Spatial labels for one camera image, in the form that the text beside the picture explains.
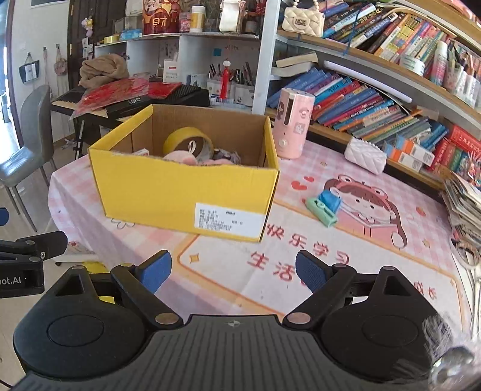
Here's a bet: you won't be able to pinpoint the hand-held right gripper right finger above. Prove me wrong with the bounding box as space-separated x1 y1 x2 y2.
283 250 421 327

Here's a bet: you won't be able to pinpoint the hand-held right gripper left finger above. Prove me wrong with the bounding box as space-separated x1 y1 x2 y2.
53 250 185 327

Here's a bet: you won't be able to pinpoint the yellow cardboard box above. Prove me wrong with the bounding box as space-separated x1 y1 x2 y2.
87 104 280 243

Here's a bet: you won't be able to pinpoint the pink plush toy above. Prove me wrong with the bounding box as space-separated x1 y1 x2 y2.
163 149 200 166

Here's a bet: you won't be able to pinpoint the green and blue tube squeezer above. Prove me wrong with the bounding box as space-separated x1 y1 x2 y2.
305 189 343 228

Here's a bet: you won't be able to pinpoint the pink printed tablecloth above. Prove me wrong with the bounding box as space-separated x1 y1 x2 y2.
48 139 476 339

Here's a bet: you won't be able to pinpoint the grey chair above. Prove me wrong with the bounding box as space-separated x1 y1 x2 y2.
0 85 51 232

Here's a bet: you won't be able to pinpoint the small white quilted purse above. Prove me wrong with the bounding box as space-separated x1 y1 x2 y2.
345 137 387 175

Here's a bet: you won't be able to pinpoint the grey patterned scrunchie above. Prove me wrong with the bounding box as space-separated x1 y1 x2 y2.
213 148 241 165

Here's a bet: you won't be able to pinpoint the yellow packing tape roll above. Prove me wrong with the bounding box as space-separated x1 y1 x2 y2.
163 127 215 160

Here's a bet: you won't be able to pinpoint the pink cylindrical container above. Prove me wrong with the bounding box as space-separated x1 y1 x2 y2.
271 88 315 160

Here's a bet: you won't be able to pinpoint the orange and white carton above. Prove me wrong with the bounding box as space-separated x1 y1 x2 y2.
394 135 436 166
383 145 423 173

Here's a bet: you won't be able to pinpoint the blue tote bag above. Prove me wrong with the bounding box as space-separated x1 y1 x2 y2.
19 53 40 84

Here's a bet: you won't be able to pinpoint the pink hanging bag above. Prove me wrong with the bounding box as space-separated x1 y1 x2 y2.
54 47 68 76

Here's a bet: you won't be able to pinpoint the stack of paper booklets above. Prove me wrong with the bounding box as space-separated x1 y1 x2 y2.
441 171 481 249

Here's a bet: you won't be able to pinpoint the red paper decorations in plastic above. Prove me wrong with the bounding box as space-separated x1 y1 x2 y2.
69 78 150 120

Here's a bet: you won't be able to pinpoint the leaning row of blue books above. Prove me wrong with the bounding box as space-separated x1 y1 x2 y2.
266 68 449 151

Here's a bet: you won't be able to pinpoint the black electronic keyboard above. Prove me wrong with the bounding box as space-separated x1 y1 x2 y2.
50 83 211 125

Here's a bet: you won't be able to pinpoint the brown cloth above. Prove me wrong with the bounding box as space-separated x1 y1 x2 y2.
79 53 129 89

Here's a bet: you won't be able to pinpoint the red packet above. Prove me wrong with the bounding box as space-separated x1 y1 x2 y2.
148 82 182 99

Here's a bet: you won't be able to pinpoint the thick red books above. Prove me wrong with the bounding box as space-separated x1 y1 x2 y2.
428 125 481 181

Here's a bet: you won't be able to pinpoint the white pen holders with pens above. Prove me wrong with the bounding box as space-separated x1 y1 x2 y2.
207 62 256 104

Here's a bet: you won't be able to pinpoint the dark wooden door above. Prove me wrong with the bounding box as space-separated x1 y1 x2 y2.
68 0 130 81

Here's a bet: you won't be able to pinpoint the long white tube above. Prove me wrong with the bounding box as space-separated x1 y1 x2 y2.
324 60 412 104

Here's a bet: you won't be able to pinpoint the red tassel ornament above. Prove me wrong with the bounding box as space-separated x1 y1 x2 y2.
222 58 231 101

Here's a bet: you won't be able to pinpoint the thick beige book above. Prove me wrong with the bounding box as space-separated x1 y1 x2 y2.
276 51 319 69

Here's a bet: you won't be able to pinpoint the wooden bookshelf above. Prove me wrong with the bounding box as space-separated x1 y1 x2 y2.
252 0 481 196

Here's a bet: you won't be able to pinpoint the white shelf unit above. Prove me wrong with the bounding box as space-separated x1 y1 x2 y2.
94 32 264 113

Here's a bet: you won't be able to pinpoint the white and green tape roll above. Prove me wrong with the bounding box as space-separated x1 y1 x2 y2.
399 54 426 76

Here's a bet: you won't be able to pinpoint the pink stationery holder with pens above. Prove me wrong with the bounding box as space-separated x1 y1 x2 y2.
443 41 481 108

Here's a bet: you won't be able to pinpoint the white pastel spray bottle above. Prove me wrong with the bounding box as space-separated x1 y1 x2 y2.
429 41 449 86

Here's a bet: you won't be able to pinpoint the row of colourful thin books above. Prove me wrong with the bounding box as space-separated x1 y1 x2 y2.
323 2 457 66

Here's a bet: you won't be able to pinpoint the red fortune god figure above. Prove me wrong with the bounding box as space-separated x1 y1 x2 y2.
142 0 180 35

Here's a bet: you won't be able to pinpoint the white jar yellow label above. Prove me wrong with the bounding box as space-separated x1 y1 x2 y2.
189 5 207 33

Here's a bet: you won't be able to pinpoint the cream quilted handbag pearl handle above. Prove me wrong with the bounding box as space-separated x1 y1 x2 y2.
282 0 326 37

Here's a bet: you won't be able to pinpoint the white box with string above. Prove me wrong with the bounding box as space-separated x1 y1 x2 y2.
219 0 245 34

